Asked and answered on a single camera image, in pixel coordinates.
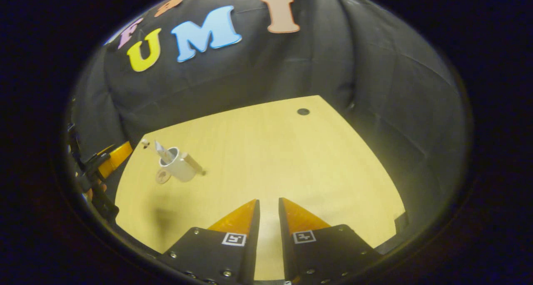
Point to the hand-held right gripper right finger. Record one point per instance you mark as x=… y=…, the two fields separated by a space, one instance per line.
x=325 y=251

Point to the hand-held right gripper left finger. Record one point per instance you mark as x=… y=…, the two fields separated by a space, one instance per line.
x=216 y=251

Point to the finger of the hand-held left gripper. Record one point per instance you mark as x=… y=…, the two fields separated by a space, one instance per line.
x=116 y=156

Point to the white toothpaste tube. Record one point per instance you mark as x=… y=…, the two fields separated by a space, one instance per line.
x=162 y=151

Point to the white cup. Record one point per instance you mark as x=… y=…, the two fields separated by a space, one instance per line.
x=181 y=166

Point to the light wooden desktop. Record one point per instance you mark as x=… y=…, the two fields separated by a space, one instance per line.
x=270 y=151

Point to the black backdrop cloth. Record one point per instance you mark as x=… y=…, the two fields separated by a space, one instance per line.
x=333 y=68

